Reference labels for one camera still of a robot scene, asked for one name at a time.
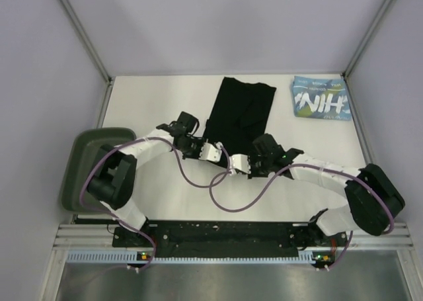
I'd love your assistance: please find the black t-shirt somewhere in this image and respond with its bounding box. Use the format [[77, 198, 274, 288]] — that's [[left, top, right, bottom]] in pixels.
[[203, 77, 276, 155]]

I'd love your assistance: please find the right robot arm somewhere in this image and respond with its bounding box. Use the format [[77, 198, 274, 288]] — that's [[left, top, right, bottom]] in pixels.
[[249, 134, 405, 245]]

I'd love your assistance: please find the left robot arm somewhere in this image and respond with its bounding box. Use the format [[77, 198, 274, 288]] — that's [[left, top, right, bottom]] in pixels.
[[80, 112, 204, 246]]

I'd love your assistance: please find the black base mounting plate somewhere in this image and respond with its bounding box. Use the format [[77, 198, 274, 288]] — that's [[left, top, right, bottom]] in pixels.
[[111, 219, 349, 258]]

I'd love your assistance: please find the dark green plastic bin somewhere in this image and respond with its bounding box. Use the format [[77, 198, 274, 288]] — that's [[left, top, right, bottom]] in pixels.
[[59, 127, 136, 214]]

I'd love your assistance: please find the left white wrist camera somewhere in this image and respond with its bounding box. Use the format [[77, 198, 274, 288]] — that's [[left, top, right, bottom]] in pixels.
[[198, 142, 223, 163]]

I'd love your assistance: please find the light blue slotted cable duct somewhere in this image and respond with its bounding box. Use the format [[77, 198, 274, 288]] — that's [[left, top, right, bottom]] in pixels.
[[66, 250, 332, 265]]

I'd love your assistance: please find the left aluminium frame post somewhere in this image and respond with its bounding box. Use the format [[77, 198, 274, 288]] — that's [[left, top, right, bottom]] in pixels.
[[50, 0, 115, 83]]

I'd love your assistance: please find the aluminium frame post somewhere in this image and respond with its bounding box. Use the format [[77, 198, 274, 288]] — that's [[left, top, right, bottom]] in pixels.
[[342, 0, 406, 80], [50, 0, 115, 83]]

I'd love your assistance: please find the right aluminium frame post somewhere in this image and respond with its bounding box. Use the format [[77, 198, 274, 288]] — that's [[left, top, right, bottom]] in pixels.
[[342, 0, 406, 80]]

